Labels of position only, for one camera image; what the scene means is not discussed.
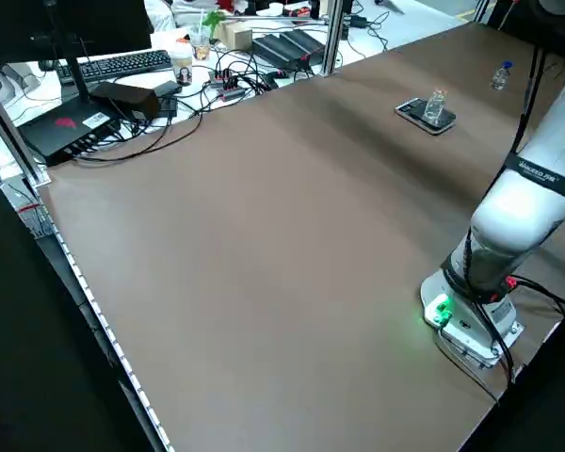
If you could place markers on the clear glass bottle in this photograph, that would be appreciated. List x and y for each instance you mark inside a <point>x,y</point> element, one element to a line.
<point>434,110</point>

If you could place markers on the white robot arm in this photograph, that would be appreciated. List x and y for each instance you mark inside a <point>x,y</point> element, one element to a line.
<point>513,207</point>

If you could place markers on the silver electronic balance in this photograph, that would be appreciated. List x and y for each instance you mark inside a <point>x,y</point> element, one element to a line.
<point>414,113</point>

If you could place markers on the labelled drink bottle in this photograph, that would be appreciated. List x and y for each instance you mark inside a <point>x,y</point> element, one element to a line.
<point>182,66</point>

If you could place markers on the clear dropper bottle blue cap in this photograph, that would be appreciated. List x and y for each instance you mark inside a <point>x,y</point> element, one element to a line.
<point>499,80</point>

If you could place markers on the grey usb hub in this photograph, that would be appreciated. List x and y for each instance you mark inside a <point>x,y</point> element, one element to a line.
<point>230,92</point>

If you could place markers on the black power adaptor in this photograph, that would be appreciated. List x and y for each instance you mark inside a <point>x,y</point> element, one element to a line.
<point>167,101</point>

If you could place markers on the black finned box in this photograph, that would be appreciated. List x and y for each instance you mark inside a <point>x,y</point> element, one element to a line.
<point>273,49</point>
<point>306,42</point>

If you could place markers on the cardboard box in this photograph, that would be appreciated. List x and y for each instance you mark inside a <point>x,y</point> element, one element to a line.
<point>237,37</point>

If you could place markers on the clear plastic cup with straw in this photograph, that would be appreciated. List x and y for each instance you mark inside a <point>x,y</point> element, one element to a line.
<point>201,47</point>

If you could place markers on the dark brown box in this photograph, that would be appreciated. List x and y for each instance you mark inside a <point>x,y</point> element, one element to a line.
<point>127,99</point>

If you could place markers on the small green plant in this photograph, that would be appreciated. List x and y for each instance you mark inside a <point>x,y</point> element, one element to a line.
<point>213,20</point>

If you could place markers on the black power brick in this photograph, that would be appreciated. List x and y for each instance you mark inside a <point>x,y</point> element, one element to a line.
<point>358,21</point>

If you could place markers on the red object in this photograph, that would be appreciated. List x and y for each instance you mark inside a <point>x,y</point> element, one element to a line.
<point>230,4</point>

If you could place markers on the black keyboard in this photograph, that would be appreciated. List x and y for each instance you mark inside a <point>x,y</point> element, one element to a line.
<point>122,63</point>

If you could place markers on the black box red logo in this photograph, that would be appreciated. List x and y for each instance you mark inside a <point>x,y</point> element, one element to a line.
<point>61,134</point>

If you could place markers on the black computer monitor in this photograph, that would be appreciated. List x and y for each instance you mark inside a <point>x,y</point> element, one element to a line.
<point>99,23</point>

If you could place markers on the aluminium frame post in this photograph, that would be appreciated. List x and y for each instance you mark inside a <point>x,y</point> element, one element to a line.
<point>9,136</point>
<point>332,42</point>

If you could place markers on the white table edge rail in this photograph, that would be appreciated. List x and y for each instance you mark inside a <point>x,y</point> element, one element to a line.
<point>99,320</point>

